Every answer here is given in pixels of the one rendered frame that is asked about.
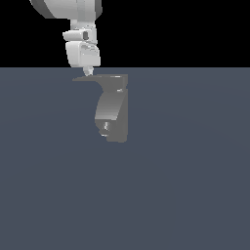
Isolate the grey faucet body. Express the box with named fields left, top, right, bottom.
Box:
left=94, top=74, right=129, bottom=144

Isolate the flat grey faucet handle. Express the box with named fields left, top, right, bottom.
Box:
left=71, top=74, right=129, bottom=82

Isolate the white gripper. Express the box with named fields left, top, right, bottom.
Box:
left=64, top=40, right=102, bottom=77

